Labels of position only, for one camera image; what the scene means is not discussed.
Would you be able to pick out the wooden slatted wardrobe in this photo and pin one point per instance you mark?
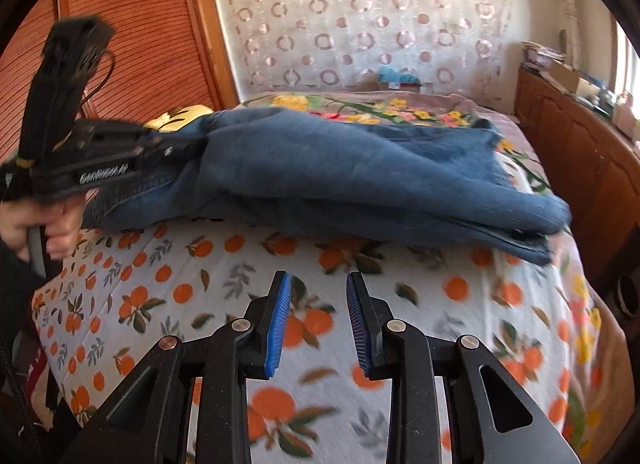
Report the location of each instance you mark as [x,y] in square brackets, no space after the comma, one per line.
[150,19]

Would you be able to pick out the round black bin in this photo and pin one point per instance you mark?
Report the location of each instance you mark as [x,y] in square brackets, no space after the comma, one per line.
[626,294]

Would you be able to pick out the circle pattern sheer curtain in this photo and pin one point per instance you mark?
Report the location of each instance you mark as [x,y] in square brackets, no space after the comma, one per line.
[375,9]

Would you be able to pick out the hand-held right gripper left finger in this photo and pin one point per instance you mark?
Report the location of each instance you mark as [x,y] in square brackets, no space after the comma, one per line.
[277,324]

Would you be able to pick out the stack of papers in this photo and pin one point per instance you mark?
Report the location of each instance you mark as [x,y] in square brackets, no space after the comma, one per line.
[540,54]

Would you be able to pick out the white floral window curtain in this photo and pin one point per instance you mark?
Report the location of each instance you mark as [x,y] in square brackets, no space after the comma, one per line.
[565,4]

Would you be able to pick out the person's left hand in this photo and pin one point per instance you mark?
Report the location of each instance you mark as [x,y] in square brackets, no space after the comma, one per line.
[55,234]

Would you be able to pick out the pink floral blanket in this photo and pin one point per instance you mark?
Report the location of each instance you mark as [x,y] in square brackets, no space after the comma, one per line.
[435,104]

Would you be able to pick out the pink bottle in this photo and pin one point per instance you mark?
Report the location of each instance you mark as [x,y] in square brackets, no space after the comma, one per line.
[623,109]

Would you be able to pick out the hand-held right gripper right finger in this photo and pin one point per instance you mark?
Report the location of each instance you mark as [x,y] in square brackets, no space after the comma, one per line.
[361,324]

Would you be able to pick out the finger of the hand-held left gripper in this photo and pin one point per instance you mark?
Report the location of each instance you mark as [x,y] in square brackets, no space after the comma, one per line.
[167,152]
[175,137]

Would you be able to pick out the blue denim pants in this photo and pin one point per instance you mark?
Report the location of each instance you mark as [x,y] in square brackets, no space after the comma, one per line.
[350,169]

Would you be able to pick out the bright window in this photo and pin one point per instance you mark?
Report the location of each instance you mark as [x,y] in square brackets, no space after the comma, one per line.
[629,64]

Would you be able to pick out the long wooden cabinet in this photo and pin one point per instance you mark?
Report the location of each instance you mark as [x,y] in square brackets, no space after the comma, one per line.
[575,144]

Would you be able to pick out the orange fruit print bed sheet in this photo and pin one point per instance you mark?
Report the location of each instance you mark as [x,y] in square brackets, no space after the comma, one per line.
[220,269]

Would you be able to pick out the yellow plush toy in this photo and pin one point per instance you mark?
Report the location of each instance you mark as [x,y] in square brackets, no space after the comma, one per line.
[185,115]

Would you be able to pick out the person's left forearm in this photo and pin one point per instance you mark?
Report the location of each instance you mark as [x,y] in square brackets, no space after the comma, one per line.
[15,284]

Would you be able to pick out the open cardboard box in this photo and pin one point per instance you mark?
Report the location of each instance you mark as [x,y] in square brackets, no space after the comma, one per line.
[567,77]

